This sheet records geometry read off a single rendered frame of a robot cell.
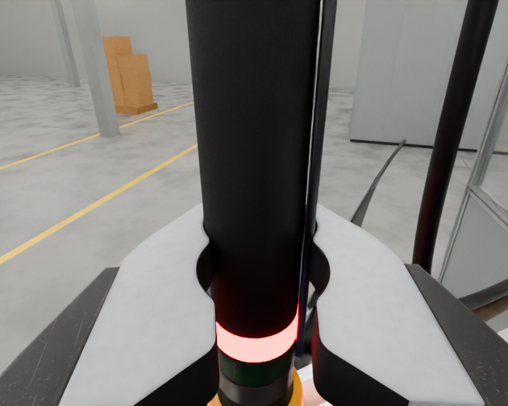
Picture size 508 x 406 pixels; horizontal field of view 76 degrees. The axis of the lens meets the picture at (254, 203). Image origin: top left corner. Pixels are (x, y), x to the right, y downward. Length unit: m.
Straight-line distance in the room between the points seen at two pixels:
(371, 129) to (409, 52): 1.16
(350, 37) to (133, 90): 7.19
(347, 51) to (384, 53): 6.73
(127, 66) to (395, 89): 5.50
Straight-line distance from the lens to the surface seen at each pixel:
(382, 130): 5.65
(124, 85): 8.35
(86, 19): 6.13
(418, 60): 5.52
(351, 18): 12.19
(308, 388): 0.20
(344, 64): 12.21
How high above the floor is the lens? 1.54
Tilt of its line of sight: 27 degrees down
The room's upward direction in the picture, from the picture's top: straight up
